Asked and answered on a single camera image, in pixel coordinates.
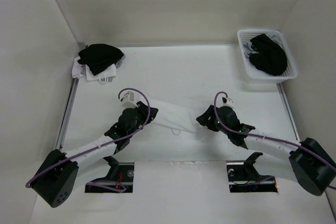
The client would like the right aluminium rail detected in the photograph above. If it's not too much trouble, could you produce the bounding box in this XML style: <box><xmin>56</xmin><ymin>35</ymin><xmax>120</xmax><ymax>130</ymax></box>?
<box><xmin>277</xmin><ymin>83</ymin><xmax>300</xmax><ymax>142</ymax></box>

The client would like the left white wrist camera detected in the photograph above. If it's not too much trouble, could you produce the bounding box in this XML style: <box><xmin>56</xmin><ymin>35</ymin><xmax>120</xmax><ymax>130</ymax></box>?
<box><xmin>121</xmin><ymin>91</ymin><xmax>138</xmax><ymax>109</ymax></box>

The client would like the white plastic basket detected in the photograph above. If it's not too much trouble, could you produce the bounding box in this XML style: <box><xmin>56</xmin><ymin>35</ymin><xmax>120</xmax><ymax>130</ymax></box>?
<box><xmin>237</xmin><ymin>29</ymin><xmax>298</xmax><ymax>83</ymax></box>

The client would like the folded black tank top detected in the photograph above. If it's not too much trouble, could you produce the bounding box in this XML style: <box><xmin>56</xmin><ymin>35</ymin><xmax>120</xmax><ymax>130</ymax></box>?
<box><xmin>77</xmin><ymin>44</ymin><xmax>124</xmax><ymax>76</ymax></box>

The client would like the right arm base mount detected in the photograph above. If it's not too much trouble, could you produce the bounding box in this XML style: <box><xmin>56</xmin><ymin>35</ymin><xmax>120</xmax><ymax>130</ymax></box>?
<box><xmin>226</xmin><ymin>152</ymin><xmax>278</xmax><ymax>193</ymax></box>

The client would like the white tank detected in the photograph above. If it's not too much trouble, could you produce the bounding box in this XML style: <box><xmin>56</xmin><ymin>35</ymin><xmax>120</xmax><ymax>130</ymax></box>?
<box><xmin>71</xmin><ymin>57</ymin><xmax>117</xmax><ymax>84</ymax></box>
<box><xmin>149</xmin><ymin>97</ymin><xmax>199</xmax><ymax>134</ymax></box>

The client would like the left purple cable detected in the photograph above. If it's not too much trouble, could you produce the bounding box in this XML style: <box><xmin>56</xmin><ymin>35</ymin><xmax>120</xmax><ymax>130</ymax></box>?
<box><xmin>25</xmin><ymin>88</ymin><xmax>151</xmax><ymax>192</ymax></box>

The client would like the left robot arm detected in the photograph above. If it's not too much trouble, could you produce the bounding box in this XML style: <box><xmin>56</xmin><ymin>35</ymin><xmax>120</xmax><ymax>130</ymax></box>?
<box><xmin>27</xmin><ymin>101</ymin><xmax>159</xmax><ymax>208</ymax></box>

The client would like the folded grey tank top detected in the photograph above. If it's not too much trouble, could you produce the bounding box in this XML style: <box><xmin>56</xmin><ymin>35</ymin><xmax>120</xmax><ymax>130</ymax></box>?
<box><xmin>115</xmin><ymin>55</ymin><xmax>125</xmax><ymax>69</ymax></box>

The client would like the purple cable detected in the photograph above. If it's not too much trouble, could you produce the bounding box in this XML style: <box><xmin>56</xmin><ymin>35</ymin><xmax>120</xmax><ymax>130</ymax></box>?
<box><xmin>25</xmin><ymin>88</ymin><xmax>151</xmax><ymax>192</ymax></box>
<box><xmin>214</xmin><ymin>91</ymin><xmax>336</xmax><ymax>190</ymax></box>

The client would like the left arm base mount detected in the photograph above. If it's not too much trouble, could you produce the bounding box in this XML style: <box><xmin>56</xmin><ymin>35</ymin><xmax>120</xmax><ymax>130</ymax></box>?
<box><xmin>85</xmin><ymin>156</ymin><xmax>135</xmax><ymax>193</ymax></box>

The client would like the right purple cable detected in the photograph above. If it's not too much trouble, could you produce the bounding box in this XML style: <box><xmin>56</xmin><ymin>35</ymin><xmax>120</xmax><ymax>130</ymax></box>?
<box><xmin>214</xmin><ymin>91</ymin><xmax>336</xmax><ymax>190</ymax></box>

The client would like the left aluminium rail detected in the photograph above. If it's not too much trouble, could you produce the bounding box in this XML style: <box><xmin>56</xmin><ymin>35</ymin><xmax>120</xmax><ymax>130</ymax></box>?
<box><xmin>55</xmin><ymin>79</ymin><xmax>79</xmax><ymax>151</ymax></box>

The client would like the black tank top in basket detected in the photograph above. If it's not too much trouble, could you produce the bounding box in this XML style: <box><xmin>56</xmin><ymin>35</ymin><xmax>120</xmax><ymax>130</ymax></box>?
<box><xmin>249</xmin><ymin>34</ymin><xmax>288</xmax><ymax>76</ymax></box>

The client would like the grey tank top in basket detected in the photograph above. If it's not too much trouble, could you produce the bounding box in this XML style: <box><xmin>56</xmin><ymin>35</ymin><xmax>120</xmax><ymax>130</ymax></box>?
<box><xmin>243</xmin><ymin>41</ymin><xmax>257</xmax><ymax>59</ymax></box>

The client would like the folded white tank top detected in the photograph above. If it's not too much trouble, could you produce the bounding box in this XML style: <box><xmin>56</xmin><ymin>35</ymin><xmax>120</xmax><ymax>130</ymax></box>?
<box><xmin>71</xmin><ymin>57</ymin><xmax>117</xmax><ymax>84</ymax></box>

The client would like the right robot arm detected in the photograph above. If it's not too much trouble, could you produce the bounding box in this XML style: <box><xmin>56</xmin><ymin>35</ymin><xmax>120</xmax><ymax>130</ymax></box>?
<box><xmin>196</xmin><ymin>105</ymin><xmax>335</xmax><ymax>196</ymax></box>

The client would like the aluminium rail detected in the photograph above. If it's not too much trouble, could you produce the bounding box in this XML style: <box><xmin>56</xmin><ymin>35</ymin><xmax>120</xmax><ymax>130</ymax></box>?
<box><xmin>55</xmin><ymin>79</ymin><xmax>79</xmax><ymax>151</ymax></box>
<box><xmin>277</xmin><ymin>83</ymin><xmax>300</xmax><ymax>142</ymax></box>

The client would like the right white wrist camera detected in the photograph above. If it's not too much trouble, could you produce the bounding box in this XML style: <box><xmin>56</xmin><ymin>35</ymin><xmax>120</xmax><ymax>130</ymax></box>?
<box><xmin>222</xmin><ymin>97</ymin><xmax>234</xmax><ymax>109</ymax></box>

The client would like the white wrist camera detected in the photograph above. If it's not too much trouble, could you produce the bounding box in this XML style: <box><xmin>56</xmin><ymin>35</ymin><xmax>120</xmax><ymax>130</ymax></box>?
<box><xmin>121</xmin><ymin>91</ymin><xmax>138</xmax><ymax>109</ymax></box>
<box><xmin>222</xmin><ymin>97</ymin><xmax>234</xmax><ymax>109</ymax></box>

